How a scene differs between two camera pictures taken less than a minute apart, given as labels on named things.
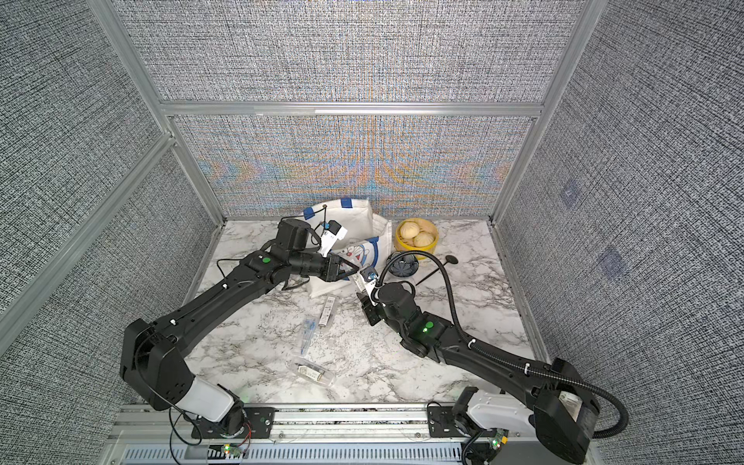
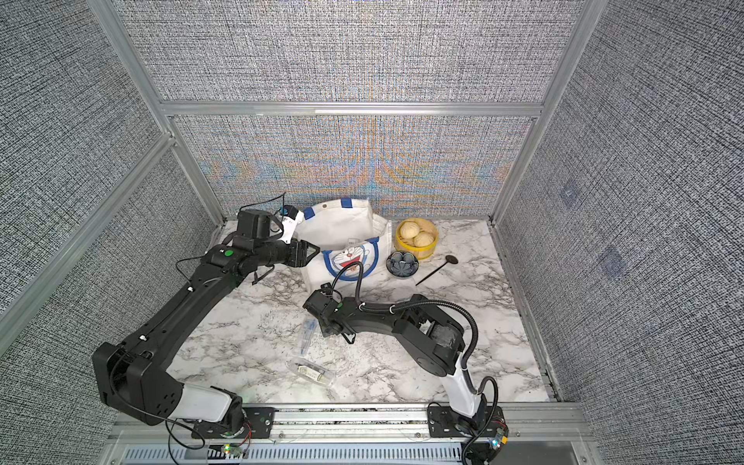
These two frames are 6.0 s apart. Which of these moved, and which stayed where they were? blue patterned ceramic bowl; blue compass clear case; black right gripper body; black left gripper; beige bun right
Moved: black right gripper body; black left gripper
Stayed: blue compass clear case; blue patterned ceramic bowl; beige bun right
